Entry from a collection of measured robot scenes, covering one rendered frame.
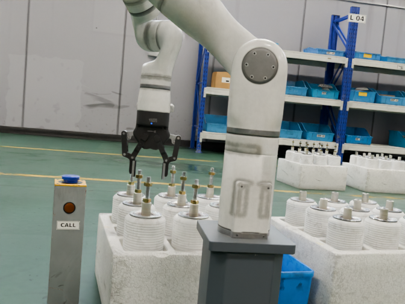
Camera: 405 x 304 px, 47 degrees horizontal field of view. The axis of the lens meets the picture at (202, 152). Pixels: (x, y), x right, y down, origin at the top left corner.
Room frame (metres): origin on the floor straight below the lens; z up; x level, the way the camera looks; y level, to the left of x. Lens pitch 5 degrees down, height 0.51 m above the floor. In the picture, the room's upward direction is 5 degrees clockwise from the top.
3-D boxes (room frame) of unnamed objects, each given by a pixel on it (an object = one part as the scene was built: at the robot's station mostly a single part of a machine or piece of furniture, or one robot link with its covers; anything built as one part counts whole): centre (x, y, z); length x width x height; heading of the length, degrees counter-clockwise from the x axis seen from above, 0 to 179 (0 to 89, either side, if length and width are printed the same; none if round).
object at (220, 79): (5.86, -0.17, 0.89); 0.31 x 0.24 x 0.20; 9
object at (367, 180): (3.77, -1.41, 0.09); 0.39 x 0.39 x 0.18; 12
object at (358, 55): (6.22, -1.92, 1.38); 0.50 x 0.38 x 0.11; 11
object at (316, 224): (1.36, -0.37, 0.16); 0.10 x 0.10 x 0.18
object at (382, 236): (1.28, -0.52, 0.16); 0.10 x 0.10 x 0.18
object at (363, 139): (6.20, -1.93, 0.36); 0.50 x 0.38 x 0.21; 11
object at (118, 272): (1.23, 0.04, 0.09); 0.39 x 0.39 x 0.18; 18
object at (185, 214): (1.11, 0.01, 0.25); 0.08 x 0.08 x 0.01
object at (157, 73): (1.07, 0.11, 0.62); 0.09 x 0.07 x 0.15; 63
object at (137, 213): (1.08, 0.12, 0.25); 0.08 x 0.08 x 0.01
